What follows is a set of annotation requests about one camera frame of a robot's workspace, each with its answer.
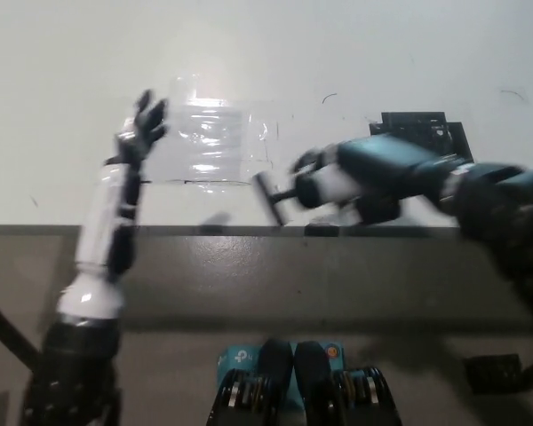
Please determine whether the teal router box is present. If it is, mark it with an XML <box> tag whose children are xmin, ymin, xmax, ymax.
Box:
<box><xmin>216</xmin><ymin>342</ymin><xmax>344</xmax><ymax>407</ymax></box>

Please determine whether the robot left body block black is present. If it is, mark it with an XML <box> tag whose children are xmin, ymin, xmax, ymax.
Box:
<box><xmin>208</xmin><ymin>339</ymin><xmax>297</xmax><ymax>426</ymax></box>

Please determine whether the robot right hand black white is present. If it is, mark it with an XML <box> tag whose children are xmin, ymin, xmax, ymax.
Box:
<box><xmin>288</xmin><ymin>136</ymin><xmax>455</xmax><ymax>225</ymax></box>

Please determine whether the black table foot bracket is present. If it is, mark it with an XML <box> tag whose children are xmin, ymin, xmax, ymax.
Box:
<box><xmin>464</xmin><ymin>353</ymin><xmax>521</xmax><ymax>394</ymax></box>

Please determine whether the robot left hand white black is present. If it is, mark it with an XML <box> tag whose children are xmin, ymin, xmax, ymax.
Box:
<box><xmin>76</xmin><ymin>90</ymin><xmax>170</xmax><ymax>280</ymax></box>

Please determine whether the clear plastic film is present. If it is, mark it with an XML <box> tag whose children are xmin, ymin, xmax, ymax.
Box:
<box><xmin>159</xmin><ymin>75</ymin><xmax>279</xmax><ymax>196</ymax></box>

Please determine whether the white air pump black handle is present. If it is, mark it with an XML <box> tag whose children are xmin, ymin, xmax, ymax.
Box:
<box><xmin>253</xmin><ymin>164</ymin><xmax>365</xmax><ymax>225</ymax></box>

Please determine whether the black tape patch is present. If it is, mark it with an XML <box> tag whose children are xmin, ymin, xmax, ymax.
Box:
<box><xmin>368</xmin><ymin>111</ymin><xmax>474</xmax><ymax>163</ymax></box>

